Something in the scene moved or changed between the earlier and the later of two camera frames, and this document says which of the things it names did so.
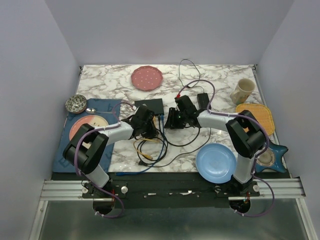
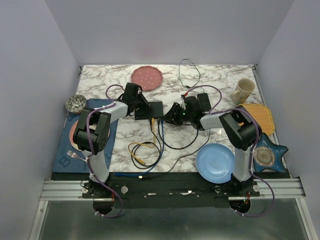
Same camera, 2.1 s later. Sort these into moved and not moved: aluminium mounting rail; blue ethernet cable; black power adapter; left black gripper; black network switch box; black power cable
Moved: black power cable; left black gripper
Not moved: aluminium mounting rail; black power adapter; black network switch box; blue ethernet cable
